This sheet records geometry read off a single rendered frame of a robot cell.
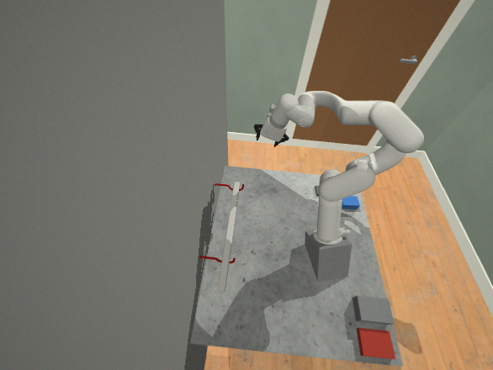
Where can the blue block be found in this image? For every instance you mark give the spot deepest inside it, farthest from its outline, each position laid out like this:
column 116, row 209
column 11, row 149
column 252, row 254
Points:
column 350, row 203

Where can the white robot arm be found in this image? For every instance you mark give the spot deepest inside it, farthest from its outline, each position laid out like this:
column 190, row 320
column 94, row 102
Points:
column 334, row 186

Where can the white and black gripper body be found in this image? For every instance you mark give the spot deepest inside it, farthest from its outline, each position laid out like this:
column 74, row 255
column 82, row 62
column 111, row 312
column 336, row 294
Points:
column 272, row 133

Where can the red flat square panel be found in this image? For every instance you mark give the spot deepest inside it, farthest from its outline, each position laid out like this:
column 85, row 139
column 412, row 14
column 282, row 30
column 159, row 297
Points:
column 375, row 343

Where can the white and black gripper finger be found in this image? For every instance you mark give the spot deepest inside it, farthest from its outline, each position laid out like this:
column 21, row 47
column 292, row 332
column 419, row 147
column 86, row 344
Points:
column 285, row 137
column 256, row 127

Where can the grey wall panel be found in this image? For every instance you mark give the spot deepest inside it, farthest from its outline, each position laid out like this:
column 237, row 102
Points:
column 113, row 134

